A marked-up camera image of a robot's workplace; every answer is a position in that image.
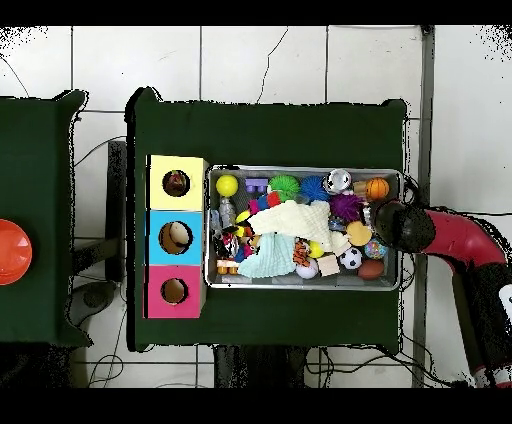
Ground green spiky ball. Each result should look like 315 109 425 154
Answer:
267 174 301 202

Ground small soccer ball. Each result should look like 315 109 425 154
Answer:
339 246 364 270

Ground wooden box with three holes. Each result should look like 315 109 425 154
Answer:
143 154 209 320

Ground dark green table cloth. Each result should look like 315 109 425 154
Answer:
125 87 408 353
0 89 93 346

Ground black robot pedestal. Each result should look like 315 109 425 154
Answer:
213 344 309 389

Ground blue spiky ball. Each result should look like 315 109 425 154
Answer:
299 175 332 202

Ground purple spiky toy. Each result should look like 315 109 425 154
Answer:
328 192 366 222

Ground orange bowl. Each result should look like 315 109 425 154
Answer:
0 218 34 286

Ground white colourful patterned cloth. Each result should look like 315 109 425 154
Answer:
361 201 377 231

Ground mint green cloth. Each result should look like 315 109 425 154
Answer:
237 232 298 280

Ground silver mesh bin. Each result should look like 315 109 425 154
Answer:
203 164 404 292

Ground cream knitted cloth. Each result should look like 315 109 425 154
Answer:
247 198 352 254

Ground yellow ball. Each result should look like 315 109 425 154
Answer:
214 174 240 198

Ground orange basketball toy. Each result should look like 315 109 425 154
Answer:
365 176 391 201

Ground peach foam ball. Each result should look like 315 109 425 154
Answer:
345 219 374 247

